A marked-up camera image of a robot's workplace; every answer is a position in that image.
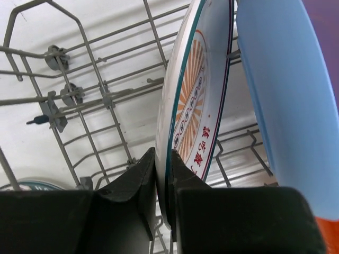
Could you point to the blue plate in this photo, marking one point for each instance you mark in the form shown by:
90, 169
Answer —
289, 51

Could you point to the grey wire dish rack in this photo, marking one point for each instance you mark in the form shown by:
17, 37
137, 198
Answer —
81, 83

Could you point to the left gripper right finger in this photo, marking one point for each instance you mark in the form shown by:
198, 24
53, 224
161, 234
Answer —
238, 220

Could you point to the orange plate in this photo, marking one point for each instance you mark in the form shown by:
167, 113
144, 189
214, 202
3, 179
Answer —
329, 230

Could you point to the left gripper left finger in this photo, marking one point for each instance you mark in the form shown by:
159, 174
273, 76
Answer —
117, 218

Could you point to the white plate teal rim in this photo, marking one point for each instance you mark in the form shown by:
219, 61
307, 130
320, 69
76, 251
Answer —
34, 185

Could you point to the white plate floral pattern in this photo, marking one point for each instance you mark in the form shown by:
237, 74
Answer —
193, 93

